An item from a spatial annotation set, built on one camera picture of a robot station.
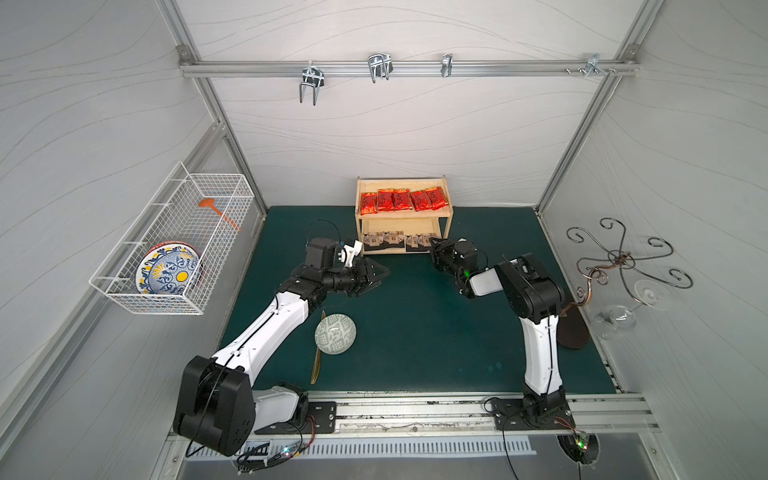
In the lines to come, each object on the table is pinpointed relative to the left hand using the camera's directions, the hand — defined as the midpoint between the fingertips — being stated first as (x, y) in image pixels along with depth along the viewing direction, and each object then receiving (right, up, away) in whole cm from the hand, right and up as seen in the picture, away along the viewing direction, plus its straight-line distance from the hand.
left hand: (386, 277), depth 75 cm
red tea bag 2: (0, +22, +17) cm, 28 cm away
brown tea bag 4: (+14, +10, +32) cm, 36 cm away
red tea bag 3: (+4, +22, +17) cm, 28 cm away
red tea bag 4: (+11, +22, +17) cm, 30 cm away
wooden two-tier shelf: (+4, +17, +15) cm, 23 cm away
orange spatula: (-48, +20, +3) cm, 52 cm away
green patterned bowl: (-15, -18, +11) cm, 26 cm away
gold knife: (-20, -25, +8) cm, 33 cm away
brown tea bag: (+10, +9, +32) cm, 35 cm away
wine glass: (+52, -8, -10) cm, 54 cm away
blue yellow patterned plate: (-46, +4, -13) cm, 48 cm away
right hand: (+14, +10, +27) cm, 32 cm away
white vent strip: (-1, -40, -5) cm, 40 cm away
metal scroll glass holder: (+56, +10, -4) cm, 57 cm away
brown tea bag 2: (-5, +9, +32) cm, 34 cm away
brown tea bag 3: (+2, +11, +33) cm, 35 cm away
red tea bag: (-6, +21, +15) cm, 26 cm away
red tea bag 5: (+15, +23, +17) cm, 33 cm away
